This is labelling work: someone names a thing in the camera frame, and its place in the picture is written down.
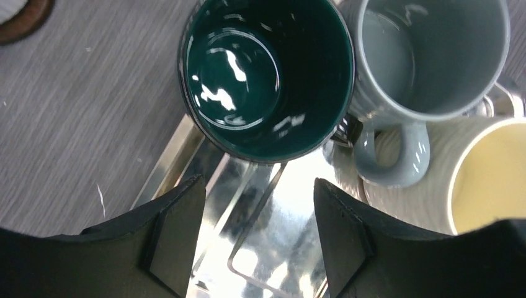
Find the large cream mug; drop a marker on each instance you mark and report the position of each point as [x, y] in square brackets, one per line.
[476, 176]

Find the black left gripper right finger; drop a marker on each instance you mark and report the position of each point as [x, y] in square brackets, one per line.
[368, 253]

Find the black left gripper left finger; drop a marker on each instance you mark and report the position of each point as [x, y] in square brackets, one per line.
[146, 252]

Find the silver metal tray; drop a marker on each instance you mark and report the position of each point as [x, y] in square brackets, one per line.
[259, 235]

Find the dark walnut wooden coaster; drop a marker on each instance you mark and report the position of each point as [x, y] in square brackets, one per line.
[32, 16]

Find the dark green mug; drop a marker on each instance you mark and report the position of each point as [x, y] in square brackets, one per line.
[266, 81]

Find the grey mug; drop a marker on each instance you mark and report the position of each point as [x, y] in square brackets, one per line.
[418, 62]

